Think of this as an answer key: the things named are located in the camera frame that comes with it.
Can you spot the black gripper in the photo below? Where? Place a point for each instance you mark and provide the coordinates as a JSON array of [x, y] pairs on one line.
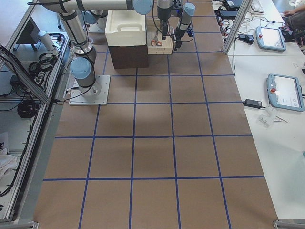
[[163, 15]]

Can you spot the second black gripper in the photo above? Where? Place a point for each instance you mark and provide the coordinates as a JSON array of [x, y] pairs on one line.
[[179, 32]]

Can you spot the orange handled scissors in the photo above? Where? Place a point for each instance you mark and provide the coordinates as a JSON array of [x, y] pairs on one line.
[[155, 41]]

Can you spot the light wooden drawer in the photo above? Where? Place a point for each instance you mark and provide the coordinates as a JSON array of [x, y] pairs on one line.
[[167, 47]]

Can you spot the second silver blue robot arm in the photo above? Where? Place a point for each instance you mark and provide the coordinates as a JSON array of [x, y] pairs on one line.
[[184, 23]]

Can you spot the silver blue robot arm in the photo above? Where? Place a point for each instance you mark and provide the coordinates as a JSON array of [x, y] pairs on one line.
[[82, 68]]

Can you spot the white foam box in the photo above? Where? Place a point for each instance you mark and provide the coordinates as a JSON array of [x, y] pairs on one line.
[[125, 28]]

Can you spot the dark brown wooden cabinet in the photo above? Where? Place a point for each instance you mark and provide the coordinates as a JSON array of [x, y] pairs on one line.
[[124, 57]]

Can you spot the teach pendant far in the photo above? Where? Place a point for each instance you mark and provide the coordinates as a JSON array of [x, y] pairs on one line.
[[270, 39]]

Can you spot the teach pendant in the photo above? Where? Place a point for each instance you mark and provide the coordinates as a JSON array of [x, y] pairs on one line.
[[285, 92], [270, 39]]

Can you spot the black power adapter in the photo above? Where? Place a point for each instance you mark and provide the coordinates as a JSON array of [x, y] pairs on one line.
[[252, 103]]

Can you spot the brown paper table mat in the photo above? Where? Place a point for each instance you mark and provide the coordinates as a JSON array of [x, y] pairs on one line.
[[172, 149]]

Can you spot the teach pendant near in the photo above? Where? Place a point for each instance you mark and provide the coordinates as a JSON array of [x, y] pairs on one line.
[[285, 92]]

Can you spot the white crumpled cloth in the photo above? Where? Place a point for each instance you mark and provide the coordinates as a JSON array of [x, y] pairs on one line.
[[7, 162]]

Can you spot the aluminium frame post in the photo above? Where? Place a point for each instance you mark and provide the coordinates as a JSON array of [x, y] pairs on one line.
[[236, 25]]

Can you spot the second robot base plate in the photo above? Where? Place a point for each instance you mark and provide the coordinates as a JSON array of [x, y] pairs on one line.
[[99, 27]]

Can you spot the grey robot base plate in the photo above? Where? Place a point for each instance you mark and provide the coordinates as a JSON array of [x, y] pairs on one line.
[[98, 94]]

